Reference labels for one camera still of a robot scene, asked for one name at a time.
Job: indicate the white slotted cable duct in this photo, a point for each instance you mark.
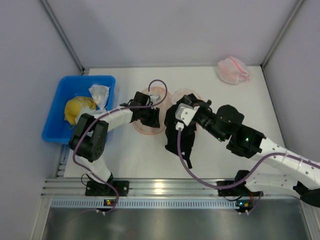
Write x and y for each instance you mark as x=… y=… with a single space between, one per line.
x=141 y=203

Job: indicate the pink mesh laundry pouch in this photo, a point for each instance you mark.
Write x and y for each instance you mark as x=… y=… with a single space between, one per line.
x=233 y=71

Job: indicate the aluminium mounting rail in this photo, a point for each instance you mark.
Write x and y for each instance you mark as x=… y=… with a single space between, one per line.
x=138 y=188

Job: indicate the yellow bra in bin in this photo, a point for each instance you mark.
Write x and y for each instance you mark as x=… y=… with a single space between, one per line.
x=74 y=107

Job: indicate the black bra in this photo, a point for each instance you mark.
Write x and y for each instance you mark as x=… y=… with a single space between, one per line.
x=187 y=136

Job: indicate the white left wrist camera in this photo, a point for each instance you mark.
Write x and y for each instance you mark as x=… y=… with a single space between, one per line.
x=154 y=98

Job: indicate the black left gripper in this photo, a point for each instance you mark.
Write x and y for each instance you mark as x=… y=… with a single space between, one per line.
x=152 y=117

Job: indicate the blue plastic bin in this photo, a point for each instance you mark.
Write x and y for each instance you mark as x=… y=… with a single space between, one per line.
x=58 y=130

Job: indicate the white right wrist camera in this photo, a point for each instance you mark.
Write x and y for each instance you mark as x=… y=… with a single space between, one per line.
x=184 y=115

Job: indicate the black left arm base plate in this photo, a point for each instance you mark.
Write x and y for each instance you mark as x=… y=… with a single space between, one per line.
x=95 y=189

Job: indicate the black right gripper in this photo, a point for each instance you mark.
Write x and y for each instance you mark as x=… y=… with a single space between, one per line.
x=205 y=111

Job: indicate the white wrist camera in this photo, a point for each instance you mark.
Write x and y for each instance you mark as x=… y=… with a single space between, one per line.
x=184 y=115
x=154 y=98

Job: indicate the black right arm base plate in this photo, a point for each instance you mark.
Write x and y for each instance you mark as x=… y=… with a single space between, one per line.
x=238 y=192

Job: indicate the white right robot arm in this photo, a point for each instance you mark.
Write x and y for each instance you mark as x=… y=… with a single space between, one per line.
x=277 y=169

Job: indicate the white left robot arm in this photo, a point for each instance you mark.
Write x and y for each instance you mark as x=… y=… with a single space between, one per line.
x=89 y=138

